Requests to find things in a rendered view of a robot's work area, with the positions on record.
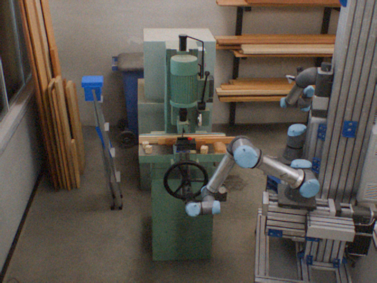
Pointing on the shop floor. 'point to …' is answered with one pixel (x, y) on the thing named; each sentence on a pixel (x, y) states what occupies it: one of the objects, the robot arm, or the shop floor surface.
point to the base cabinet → (178, 225)
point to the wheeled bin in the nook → (129, 129)
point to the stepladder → (91, 82)
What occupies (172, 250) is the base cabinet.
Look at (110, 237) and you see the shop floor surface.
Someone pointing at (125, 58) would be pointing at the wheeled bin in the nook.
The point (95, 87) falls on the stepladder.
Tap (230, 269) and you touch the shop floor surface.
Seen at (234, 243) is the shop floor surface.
